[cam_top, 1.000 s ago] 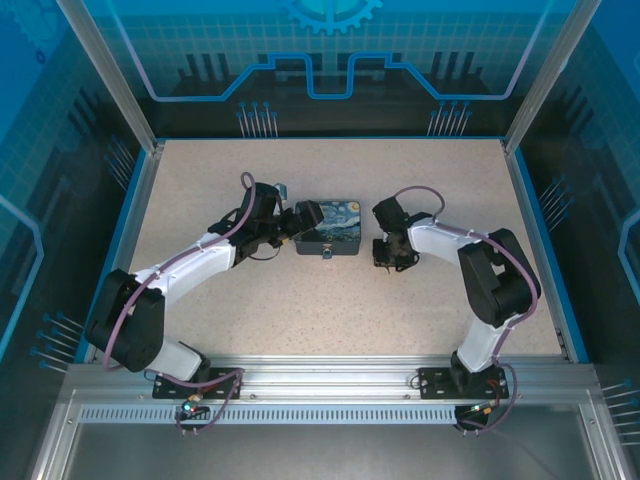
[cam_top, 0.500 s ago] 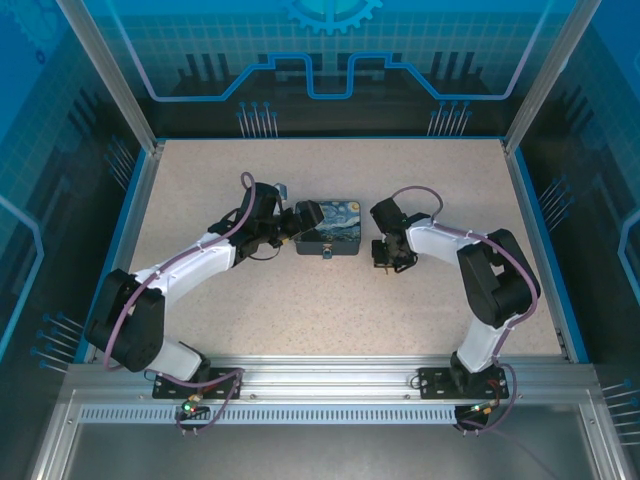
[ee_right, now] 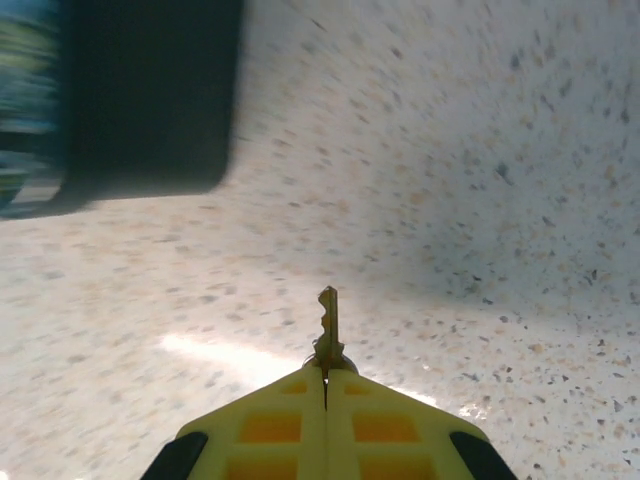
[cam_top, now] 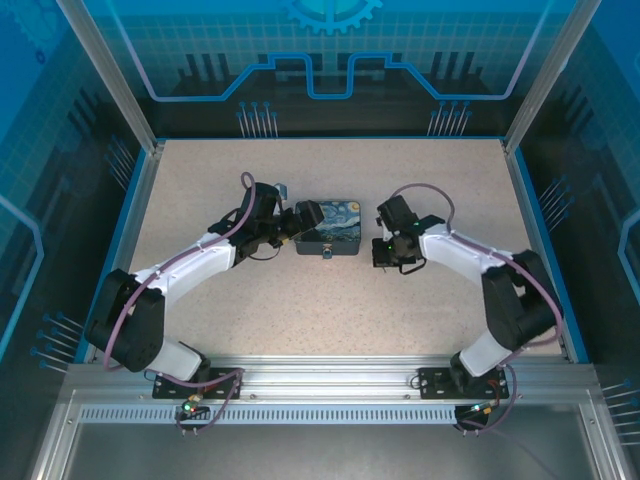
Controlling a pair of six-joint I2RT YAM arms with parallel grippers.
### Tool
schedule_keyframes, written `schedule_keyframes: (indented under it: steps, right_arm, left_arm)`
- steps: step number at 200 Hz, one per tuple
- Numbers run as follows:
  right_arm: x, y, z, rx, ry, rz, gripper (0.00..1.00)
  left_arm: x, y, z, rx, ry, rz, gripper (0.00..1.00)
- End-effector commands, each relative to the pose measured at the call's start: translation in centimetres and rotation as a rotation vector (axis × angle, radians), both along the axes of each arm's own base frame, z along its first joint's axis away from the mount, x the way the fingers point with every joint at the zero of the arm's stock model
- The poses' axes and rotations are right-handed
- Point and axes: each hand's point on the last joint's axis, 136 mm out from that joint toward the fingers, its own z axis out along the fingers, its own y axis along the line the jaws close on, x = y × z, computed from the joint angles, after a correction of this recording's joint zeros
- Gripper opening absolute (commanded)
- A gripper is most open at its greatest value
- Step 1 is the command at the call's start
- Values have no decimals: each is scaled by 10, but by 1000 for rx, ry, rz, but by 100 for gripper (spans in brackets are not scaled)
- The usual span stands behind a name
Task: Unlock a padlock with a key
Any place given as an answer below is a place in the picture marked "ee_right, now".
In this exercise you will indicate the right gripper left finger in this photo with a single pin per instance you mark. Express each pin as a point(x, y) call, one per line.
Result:
point(280, 425)

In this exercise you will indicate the brass key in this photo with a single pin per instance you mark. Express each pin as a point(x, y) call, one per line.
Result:
point(331, 320)

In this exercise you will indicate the black zippered case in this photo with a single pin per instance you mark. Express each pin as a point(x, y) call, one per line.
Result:
point(150, 100)

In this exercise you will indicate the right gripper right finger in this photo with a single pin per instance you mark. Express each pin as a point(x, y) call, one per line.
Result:
point(380, 425)

